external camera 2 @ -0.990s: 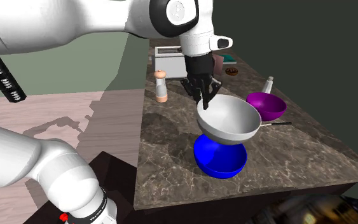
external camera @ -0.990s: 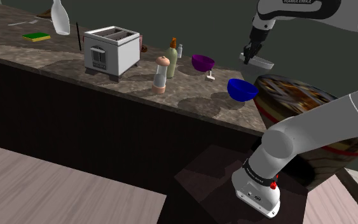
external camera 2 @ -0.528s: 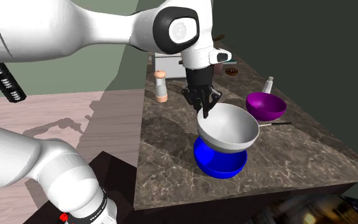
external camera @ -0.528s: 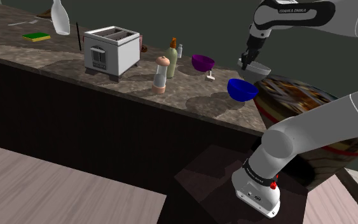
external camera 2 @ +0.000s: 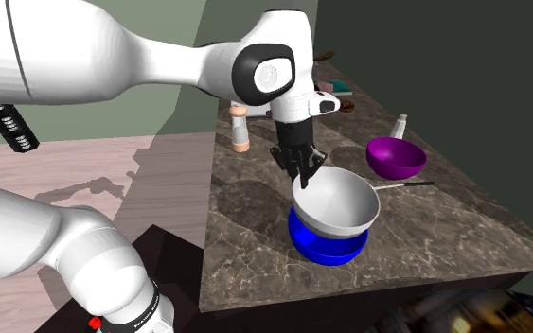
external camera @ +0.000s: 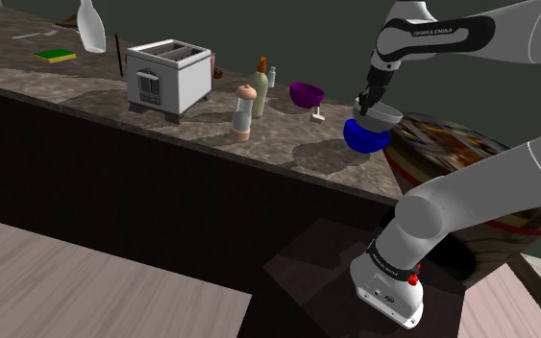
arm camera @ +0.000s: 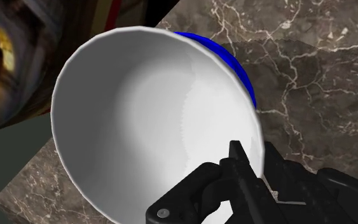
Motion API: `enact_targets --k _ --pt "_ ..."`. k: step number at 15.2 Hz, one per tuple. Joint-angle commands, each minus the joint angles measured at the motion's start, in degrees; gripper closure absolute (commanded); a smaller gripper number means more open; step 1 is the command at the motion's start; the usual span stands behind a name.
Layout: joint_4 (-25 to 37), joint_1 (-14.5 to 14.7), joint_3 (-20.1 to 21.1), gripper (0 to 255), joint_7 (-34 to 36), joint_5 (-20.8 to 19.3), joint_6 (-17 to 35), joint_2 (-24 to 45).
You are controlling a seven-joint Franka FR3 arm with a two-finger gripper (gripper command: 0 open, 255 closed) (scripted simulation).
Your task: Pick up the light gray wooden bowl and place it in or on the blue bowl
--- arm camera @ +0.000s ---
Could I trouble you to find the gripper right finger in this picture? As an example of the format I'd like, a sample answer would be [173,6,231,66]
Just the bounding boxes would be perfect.
[261,141,358,224]

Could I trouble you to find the white bowl with blue outside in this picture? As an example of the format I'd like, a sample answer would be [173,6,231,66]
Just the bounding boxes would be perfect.
[50,25,265,224]

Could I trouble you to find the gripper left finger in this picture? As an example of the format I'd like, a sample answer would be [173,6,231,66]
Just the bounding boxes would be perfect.
[145,140,286,224]

